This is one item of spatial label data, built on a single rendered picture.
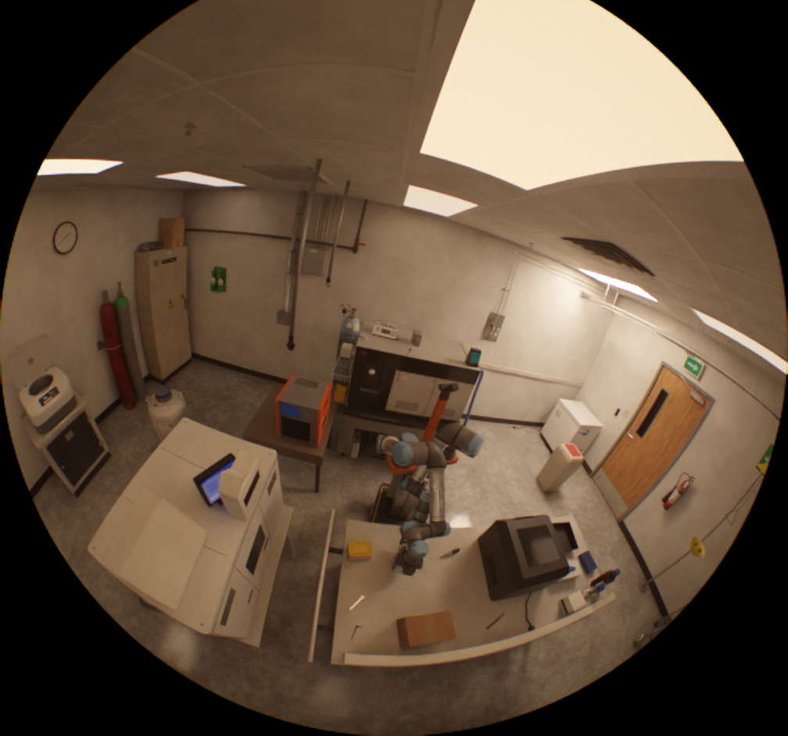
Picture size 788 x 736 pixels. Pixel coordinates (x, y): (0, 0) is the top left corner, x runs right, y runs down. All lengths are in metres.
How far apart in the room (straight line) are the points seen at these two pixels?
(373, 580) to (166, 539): 1.02
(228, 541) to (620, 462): 4.53
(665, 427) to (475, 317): 3.22
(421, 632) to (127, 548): 1.16
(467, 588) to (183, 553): 1.39
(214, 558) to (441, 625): 0.99
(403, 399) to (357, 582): 1.73
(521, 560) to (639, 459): 3.11
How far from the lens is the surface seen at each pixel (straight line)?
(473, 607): 1.70
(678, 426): 4.12
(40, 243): 3.43
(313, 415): 2.01
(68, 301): 3.61
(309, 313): 3.52
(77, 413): 3.20
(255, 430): 2.39
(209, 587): 1.02
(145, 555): 1.00
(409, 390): 2.48
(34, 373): 3.47
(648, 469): 4.32
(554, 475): 3.74
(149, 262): 3.77
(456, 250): 3.30
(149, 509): 1.02
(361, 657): 1.41
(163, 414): 2.95
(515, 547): 1.58
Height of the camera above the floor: 2.39
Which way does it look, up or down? 22 degrees down
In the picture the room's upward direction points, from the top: 14 degrees clockwise
